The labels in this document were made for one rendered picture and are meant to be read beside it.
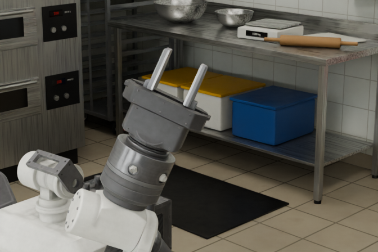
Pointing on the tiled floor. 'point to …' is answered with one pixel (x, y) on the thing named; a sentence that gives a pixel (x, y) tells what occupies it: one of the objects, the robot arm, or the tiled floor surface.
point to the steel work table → (173, 30)
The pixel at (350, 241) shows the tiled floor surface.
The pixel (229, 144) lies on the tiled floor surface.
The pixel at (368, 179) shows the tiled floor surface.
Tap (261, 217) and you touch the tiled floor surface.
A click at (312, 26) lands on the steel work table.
